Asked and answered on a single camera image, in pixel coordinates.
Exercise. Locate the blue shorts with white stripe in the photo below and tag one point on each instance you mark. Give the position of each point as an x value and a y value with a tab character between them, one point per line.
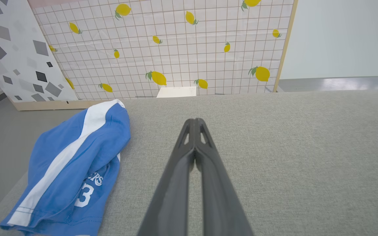
64	170

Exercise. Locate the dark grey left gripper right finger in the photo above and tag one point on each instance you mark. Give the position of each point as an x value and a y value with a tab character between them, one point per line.
218	196

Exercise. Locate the white rectangular box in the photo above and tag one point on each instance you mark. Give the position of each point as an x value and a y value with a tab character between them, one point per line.
177	92

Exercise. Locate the grey terrazzo print panel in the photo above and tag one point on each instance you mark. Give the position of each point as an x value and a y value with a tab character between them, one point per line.
15	55

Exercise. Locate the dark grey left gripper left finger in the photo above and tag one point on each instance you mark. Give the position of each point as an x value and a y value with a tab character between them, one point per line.
172	190

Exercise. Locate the grey fabric sofa cushion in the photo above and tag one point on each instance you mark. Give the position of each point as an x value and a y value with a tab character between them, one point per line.
290	157

